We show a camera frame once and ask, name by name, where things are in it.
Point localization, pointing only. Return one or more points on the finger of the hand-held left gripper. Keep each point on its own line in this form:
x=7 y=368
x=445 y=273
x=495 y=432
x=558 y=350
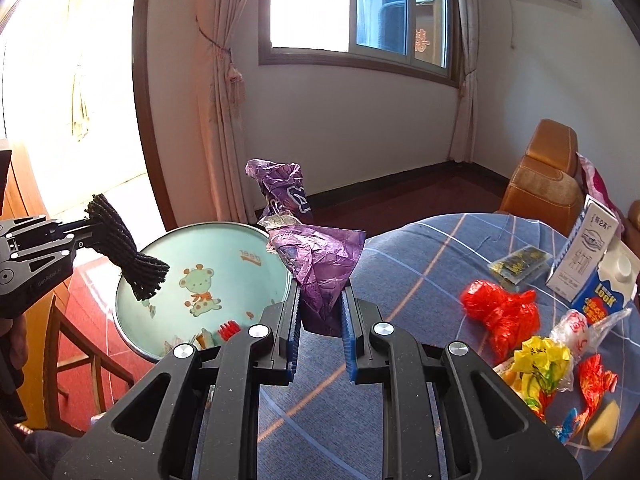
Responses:
x=75 y=225
x=85 y=242

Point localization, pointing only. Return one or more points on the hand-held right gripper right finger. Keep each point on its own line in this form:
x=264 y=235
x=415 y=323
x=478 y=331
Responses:
x=348 y=330

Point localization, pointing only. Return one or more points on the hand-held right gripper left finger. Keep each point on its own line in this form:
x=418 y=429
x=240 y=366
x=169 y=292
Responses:
x=295 y=330

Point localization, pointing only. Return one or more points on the black foam net sleeve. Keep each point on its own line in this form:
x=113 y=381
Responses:
x=125 y=255

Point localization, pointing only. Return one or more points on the red foam net sleeve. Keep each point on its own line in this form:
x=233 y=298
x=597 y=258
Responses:
x=227 y=332

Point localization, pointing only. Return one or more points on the purple foil wrapper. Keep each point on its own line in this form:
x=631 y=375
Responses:
x=310 y=260

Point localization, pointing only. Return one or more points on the light green cartoon waste bin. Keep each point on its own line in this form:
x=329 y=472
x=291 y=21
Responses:
x=165 y=280

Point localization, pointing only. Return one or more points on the yellow wrapper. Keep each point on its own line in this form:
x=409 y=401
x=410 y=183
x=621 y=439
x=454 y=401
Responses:
x=542 y=360

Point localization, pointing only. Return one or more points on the white plastic bag red print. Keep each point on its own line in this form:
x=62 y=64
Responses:
x=575 y=330

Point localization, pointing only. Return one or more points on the orange red foil wrapper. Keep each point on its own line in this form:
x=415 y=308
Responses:
x=595 y=380

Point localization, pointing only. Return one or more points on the yellow sponge piece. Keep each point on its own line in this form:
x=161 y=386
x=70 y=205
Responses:
x=602 y=427

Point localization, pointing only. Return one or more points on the orange wooden door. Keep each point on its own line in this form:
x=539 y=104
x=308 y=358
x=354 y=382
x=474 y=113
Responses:
x=30 y=185

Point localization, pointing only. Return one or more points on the blue plaid tablecloth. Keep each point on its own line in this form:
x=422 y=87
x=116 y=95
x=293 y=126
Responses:
x=400 y=285

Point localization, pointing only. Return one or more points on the wooden chair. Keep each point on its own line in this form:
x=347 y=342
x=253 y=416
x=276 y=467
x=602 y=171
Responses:
x=52 y=340

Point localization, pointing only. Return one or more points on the small dark green packet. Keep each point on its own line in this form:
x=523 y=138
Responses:
x=520 y=262

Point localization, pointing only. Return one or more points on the person's dark trousers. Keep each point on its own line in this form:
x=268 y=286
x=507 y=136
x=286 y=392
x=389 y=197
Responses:
x=45 y=452

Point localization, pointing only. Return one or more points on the long pink tied curtain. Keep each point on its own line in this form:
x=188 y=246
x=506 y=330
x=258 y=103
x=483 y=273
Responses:
x=225 y=110

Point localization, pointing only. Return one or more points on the blue candy wrapper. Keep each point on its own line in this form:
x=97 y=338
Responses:
x=567 y=427

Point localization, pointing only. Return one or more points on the orange leather armchair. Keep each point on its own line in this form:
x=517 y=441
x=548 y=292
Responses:
x=540 y=185

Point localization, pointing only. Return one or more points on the tall white carton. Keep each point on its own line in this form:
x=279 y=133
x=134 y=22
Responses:
x=582 y=250

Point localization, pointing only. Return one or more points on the blue and white milk carton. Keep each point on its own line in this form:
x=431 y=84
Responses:
x=607 y=290

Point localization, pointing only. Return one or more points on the pink patterned pillow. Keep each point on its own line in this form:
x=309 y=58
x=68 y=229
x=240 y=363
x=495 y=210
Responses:
x=597 y=180

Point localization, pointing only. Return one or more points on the short pink tied curtain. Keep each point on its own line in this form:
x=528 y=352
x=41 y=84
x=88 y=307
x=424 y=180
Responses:
x=467 y=60

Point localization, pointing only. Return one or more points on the sliding glass window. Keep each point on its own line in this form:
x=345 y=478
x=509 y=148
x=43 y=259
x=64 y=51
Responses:
x=310 y=5

